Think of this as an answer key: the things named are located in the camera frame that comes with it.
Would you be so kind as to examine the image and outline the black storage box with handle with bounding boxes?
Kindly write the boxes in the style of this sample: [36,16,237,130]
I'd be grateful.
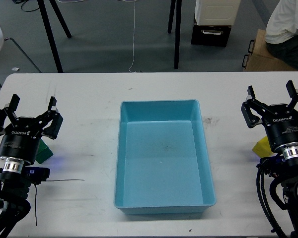
[191,20,231,47]

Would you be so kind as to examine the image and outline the cardboard box with handles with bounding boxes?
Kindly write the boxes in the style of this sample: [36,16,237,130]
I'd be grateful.
[242,29,296,72]

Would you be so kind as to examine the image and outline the black table leg pair right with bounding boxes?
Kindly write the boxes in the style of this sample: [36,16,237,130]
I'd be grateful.
[167,0,182,69]

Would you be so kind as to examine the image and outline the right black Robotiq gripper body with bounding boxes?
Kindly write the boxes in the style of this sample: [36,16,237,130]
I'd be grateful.
[262,104,298,151]

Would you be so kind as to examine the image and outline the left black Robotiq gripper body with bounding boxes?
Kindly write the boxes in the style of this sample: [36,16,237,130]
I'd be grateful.
[0,117,43,165]

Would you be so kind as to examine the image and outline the black zip tie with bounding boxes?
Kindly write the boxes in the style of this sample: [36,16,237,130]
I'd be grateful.
[34,178,85,227]

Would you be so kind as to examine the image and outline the black table leg pair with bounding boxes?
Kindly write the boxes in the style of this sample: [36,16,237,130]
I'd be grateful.
[37,0,72,73]
[167,0,182,69]

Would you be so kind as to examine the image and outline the seated person white shirt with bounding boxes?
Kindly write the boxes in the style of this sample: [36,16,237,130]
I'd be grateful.
[265,0,298,70]

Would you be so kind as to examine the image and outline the light blue plastic box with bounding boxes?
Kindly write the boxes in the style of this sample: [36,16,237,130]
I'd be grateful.
[114,100,216,214]

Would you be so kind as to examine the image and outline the yellow block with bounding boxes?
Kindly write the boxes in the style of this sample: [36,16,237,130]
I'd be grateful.
[252,136,274,158]

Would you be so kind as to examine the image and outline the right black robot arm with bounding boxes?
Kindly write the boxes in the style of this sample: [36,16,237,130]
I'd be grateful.
[241,80,298,238]

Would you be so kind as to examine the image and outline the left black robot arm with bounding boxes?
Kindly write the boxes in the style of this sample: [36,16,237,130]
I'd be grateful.
[0,94,63,238]

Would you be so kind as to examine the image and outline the white hanging cable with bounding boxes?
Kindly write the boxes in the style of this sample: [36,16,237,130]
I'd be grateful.
[57,0,142,73]

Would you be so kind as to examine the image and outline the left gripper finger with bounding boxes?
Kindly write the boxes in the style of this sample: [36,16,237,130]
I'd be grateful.
[0,94,20,136]
[33,96,63,139]

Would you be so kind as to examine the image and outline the white plastic container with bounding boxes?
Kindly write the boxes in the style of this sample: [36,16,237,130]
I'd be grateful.
[195,0,241,26]

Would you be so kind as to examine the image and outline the green block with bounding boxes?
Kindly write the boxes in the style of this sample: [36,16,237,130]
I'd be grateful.
[35,139,53,164]

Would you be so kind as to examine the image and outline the black table leg pair left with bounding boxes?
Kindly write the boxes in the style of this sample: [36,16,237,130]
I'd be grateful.
[37,0,72,73]

